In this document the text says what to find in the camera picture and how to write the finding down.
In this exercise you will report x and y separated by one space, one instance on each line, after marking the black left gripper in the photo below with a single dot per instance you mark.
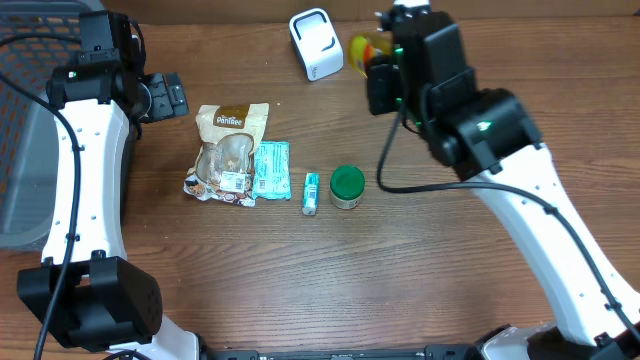
170 103

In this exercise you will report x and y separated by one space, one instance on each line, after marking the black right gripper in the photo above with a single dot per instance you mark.
378 80

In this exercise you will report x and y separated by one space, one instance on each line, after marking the yellow dish soap bottle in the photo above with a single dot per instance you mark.
368 49

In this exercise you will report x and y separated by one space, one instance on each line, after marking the brown white snack packet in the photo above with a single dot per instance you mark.
224 168

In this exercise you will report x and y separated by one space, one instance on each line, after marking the teal white wet wipes pack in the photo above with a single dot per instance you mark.
272 179

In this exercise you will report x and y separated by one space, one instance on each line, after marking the green lid white jar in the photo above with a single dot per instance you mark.
347 185

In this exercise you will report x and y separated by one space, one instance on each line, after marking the teal snack packet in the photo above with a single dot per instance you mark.
310 194

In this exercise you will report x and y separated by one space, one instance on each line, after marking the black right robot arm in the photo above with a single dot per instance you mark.
487 137

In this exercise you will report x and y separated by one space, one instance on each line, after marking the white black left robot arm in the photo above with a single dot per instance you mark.
85 293

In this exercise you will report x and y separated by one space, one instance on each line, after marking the white black barcode scanner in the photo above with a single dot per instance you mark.
316 43

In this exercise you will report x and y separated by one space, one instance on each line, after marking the grey plastic mesh basket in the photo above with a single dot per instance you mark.
29 141

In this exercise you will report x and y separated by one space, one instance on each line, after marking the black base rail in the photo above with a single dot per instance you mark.
430 352

